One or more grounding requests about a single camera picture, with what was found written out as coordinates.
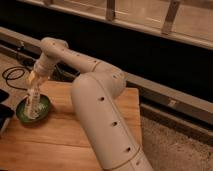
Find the black coiled cable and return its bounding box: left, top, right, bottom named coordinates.
left=2, top=65, right=35, bottom=91

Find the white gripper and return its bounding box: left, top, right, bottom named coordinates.
left=27, top=54, right=55, bottom=87

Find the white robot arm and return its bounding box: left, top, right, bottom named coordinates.
left=30, top=37, right=154, bottom=171

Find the green ceramic bowl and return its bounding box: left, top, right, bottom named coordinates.
left=16, top=94, right=51, bottom=124

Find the black object at left edge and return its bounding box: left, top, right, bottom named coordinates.
left=0, top=89, right=14, bottom=136

